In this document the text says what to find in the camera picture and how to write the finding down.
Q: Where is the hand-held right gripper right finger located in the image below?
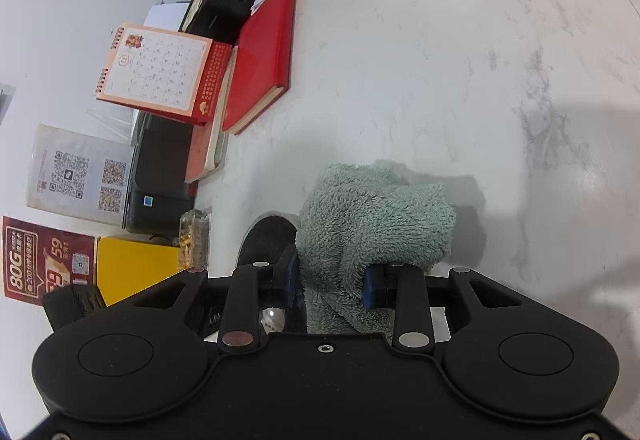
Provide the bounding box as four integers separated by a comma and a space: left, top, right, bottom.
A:
363, 262, 522, 352

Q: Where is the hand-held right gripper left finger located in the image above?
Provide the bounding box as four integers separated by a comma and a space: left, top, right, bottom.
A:
131, 244, 301, 353

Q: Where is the stainless steel bowl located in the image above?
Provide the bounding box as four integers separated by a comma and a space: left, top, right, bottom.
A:
235, 215, 307, 336

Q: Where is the green fluffy towel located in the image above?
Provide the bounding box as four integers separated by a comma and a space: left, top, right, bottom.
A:
295, 163, 457, 335

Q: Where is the red advertising poster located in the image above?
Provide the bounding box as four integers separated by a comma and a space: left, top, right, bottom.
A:
1, 215, 97, 307

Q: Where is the yellow box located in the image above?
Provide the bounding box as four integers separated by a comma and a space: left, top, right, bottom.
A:
95, 236, 183, 307

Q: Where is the glass ashtray with cigarette butts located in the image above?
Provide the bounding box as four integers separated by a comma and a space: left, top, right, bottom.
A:
177, 208, 212, 271

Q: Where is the white code poster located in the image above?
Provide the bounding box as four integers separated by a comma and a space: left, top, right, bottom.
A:
26, 123, 136, 226

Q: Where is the red hardcover notebook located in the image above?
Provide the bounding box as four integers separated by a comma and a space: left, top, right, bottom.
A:
221, 0, 299, 136

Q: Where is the red desk calendar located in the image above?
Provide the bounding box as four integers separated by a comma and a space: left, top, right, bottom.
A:
94, 22, 233, 127

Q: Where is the white paper sheet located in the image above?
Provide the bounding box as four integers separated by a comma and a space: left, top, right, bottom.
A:
145, 2, 193, 33

